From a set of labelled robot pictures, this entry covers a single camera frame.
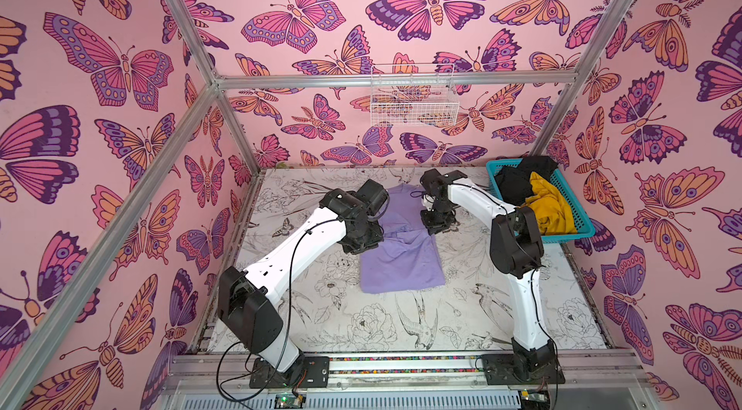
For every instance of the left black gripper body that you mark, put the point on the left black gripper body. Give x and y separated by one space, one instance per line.
369 238

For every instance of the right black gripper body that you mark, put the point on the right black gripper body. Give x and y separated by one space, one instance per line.
439 221

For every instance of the lavender purple t-shirt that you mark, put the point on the lavender purple t-shirt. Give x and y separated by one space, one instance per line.
408 257

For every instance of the teal plastic laundry basket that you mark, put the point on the teal plastic laundry basket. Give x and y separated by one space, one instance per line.
584 227

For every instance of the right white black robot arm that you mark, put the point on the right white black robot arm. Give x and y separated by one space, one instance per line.
516 250

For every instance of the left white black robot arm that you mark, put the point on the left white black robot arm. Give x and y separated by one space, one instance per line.
248 298

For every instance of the black t-shirt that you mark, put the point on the black t-shirt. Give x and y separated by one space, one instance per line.
514 182

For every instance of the mustard yellow t-shirt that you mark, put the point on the mustard yellow t-shirt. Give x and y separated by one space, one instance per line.
552 212

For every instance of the white wire wall basket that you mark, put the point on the white wire wall basket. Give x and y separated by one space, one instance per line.
410 98

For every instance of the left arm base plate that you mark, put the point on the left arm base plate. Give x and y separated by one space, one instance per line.
308 372

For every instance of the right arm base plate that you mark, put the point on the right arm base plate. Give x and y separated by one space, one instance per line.
507 369

